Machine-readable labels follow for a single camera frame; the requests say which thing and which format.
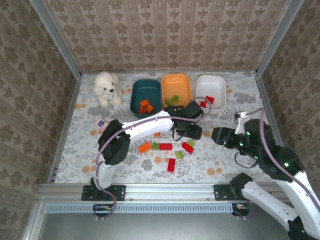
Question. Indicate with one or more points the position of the red lego brick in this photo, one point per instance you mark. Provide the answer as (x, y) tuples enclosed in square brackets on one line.
[(165, 146), (187, 147), (203, 104), (171, 165), (210, 99)]

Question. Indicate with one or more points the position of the large orange lego brick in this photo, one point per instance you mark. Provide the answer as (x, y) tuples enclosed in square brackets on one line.
[(145, 147)]

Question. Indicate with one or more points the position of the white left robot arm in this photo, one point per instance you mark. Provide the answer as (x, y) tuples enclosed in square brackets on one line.
[(150, 126)]

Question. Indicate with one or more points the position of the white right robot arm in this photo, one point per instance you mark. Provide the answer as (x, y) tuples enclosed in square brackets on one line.
[(260, 197)]

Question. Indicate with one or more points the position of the floral tablecloth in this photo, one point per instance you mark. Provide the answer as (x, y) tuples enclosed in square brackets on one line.
[(220, 155)]

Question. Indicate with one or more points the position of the orange plastic container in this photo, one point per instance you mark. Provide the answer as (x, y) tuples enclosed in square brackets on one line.
[(175, 86)]

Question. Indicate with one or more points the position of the white plastic container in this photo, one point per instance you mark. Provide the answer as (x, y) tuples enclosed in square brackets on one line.
[(211, 86)]

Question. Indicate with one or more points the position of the teal plastic container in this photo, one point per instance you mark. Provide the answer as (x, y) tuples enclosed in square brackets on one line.
[(147, 90)]

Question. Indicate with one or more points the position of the orange flat lego plate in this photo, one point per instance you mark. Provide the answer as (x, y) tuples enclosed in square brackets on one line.
[(142, 110)]

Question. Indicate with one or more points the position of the white plush dog toy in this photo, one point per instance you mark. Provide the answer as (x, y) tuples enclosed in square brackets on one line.
[(105, 82)]

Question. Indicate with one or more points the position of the pink card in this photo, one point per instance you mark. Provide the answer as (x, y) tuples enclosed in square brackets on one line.
[(100, 123)]

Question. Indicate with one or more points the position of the grey metal base panel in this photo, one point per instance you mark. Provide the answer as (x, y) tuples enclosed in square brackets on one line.
[(162, 227)]

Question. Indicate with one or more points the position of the aluminium frame side rail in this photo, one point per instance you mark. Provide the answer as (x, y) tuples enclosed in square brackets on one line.
[(65, 127), (266, 100)]

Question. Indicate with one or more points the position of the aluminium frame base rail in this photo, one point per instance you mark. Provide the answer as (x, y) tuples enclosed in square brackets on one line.
[(162, 191)]

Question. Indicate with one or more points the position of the aluminium frame post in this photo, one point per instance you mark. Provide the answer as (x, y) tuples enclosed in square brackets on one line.
[(58, 40), (277, 37)]

